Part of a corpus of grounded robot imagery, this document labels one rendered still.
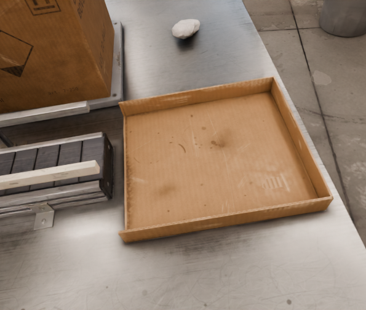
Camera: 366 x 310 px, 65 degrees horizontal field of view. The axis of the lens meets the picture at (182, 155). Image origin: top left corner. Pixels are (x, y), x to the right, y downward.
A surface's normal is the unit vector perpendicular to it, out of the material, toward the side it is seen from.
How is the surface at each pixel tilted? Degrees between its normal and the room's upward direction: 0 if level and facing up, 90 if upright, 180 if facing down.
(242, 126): 0
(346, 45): 0
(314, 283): 0
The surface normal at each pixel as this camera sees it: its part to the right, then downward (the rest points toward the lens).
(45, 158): -0.11, -0.57
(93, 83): 0.10, 0.81
